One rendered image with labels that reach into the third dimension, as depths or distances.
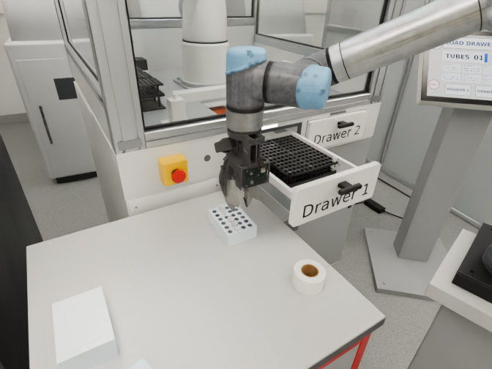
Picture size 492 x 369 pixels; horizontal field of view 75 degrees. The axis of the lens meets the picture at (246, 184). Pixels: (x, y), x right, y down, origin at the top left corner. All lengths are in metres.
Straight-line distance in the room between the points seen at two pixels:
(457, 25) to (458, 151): 1.10
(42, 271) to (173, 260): 0.29
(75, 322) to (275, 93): 0.53
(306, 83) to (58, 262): 0.68
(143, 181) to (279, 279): 0.46
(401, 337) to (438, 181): 0.74
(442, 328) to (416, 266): 1.08
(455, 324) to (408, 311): 0.89
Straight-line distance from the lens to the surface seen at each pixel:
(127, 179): 0.93
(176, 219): 0.92
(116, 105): 0.85
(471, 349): 1.00
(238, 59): 0.60
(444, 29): 0.69
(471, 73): 1.59
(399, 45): 0.68
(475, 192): 2.59
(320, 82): 0.57
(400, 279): 1.94
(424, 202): 1.84
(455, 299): 0.87
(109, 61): 0.82
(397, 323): 1.78
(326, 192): 0.82
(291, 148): 1.02
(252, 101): 0.61
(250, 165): 0.65
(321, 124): 1.19
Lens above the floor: 1.32
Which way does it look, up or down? 32 degrees down
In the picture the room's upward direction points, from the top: 2 degrees clockwise
